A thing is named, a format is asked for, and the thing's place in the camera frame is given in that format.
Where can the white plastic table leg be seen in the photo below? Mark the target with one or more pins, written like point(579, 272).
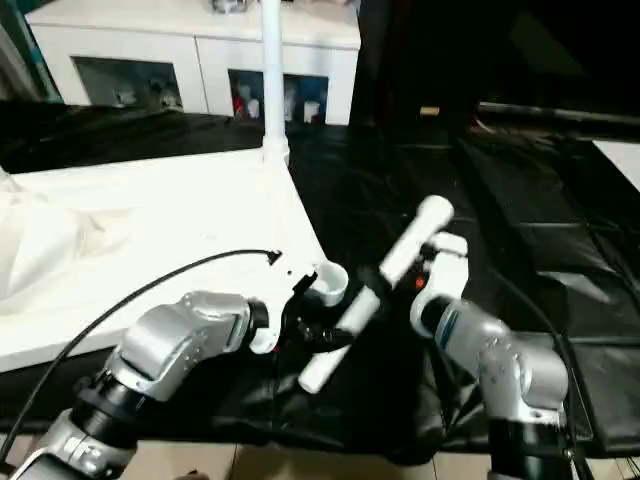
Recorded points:
point(400, 255)
point(274, 70)

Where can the white plastic table top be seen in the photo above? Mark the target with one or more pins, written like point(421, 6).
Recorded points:
point(130, 220)

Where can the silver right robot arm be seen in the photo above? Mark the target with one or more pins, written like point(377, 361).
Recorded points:
point(510, 370)

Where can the black work mat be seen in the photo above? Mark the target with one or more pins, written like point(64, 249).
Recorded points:
point(520, 220)

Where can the small tan tag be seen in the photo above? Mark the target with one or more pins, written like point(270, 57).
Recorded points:
point(430, 111)

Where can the white glass-door cabinet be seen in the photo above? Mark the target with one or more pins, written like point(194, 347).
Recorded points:
point(190, 50)

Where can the clear glass ornament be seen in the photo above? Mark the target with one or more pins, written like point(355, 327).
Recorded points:
point(228, 5)

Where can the teal curtain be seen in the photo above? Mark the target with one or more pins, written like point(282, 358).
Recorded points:
point(25, 45)

